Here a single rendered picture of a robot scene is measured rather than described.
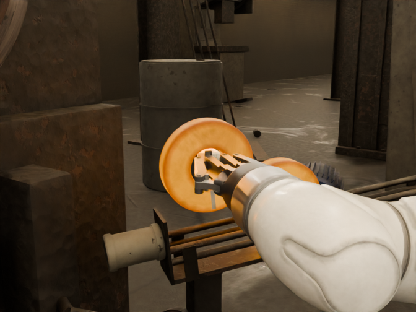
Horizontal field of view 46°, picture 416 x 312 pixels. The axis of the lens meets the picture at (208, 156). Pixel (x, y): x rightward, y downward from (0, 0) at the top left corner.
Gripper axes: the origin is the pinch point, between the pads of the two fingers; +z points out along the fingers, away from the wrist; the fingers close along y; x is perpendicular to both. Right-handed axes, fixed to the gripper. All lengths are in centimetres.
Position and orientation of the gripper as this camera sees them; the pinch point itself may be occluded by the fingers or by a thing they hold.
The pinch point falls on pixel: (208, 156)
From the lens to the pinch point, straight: 78.4
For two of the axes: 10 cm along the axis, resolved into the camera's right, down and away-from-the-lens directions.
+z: -3.3, -2.6, 9.1
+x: 0.1, -9.6, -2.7
